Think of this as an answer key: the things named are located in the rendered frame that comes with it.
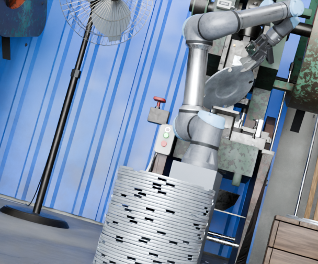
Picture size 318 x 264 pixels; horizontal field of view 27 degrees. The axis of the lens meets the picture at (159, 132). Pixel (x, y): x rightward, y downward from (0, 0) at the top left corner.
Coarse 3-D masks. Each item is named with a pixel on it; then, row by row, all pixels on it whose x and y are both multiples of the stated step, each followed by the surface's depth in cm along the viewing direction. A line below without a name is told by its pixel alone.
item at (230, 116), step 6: (216, 108) 312; (222, 108) 311; (216, 114) 324; (222, 114) 323; (228, 114) 319; (234, 114) 314; (240, 114) 311; (228, 120) 322; (234, 120) 323; (228, 126) 322; (228, 132) 322; (228, 138) 321
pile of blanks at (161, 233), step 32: (128, 192) 202; (160, 192) 186; (192, 192) 180; (128, 224) 178; (160, 224) 177; (192, 224) 181; (96, 256) 186; (128, 256) 183; (160, 256) 176; (192, 256) 183
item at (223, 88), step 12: (228, 72) 311; (240, 72) 314; (252, 72) 318; (216, 84) 314; (228, 84) 319; (240, 84) 321; (252, 84) 325; (204, 96) 318; (216, 96) 321; (228, 96) 325; (240, 96) 329
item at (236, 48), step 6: (234, 42) 336; (240, 42) 336; (246, 42) 336; (234, 48) 336; (240, 48) 336; (228, 54) 336; (234, 54) 336; (240, 54) 335; (246, 54) 335; (228, 60) 336; (234, 60) 335; (228, 66) 335; (246, 96) 342
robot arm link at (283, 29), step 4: (284, 20) 296; (288, 20) 297; (292, 20) 296; (296, 20) 296; (280, 24) 297; (284, 24) 297; (288, 24) 297; (292, 24) 297; (296, 24) 298; (276, 28) 300; (280, 28) 299; (284, 28) 298; (288, 28) 298; (292, 28) 299; (276, 32) 300; (280, 32) 299; (284, 32) 299; (288, 32) 300; (280, 36) 300; (284, 36) 301
